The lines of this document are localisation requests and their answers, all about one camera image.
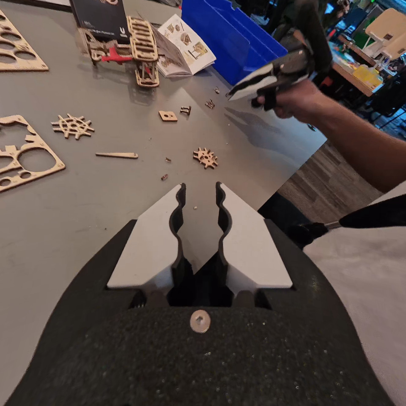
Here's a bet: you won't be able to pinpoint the wooden part sheet oval holes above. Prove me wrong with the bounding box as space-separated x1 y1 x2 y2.
0 10 49 72

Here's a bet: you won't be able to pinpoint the grey desk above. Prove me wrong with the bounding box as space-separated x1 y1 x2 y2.
0 0 328 406

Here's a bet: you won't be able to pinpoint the person's right hand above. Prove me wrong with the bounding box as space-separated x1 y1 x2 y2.
251 79 330 123

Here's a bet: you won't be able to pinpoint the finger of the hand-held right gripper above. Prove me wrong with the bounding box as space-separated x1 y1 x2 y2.
233 62 286 90
226 79 283 102

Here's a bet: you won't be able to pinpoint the instruction booklet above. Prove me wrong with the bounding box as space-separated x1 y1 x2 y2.
152 14 217 77

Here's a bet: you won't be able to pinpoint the wooden web wheel part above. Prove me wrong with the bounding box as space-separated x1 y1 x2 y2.
51 114 95 140

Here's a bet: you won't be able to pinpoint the wooden biplane model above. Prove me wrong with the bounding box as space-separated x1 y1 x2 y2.
78 16 160 88

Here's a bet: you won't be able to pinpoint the black lanyard strap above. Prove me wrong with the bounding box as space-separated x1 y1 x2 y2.
287 194 406 248

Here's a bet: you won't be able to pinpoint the wooden gear part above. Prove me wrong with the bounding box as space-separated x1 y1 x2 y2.
193 147 219 170

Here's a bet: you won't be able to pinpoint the blue plastic bin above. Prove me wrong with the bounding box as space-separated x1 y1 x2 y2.
181 0 288 85

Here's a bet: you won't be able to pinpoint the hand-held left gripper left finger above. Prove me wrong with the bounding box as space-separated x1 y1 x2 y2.
107 182 194 299

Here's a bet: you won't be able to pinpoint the black chair seat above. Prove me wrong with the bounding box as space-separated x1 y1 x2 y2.
258 192 310 229

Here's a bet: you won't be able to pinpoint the yellow box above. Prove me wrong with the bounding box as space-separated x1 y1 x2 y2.
353 64 384 91

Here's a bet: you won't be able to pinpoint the black model kit box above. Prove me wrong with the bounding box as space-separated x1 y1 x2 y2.
69 0 131 43

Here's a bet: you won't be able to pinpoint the wooden work table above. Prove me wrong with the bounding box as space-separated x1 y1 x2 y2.
330 30 386 97

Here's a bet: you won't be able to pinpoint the person's right forearm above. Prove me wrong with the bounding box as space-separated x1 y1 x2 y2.
304 92 406 193

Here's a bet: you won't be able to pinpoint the person's white t-shirt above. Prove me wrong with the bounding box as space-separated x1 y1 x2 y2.
303 181 406 406

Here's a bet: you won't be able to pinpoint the large wooden part sheet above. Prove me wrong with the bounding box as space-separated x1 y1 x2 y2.
0 115 66 193

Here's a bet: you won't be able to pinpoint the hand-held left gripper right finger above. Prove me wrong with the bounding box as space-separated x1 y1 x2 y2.
216 181 293 295

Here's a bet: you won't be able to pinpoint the pale document stand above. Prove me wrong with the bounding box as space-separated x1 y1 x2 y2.
382 32 406 61
365 8 406 45

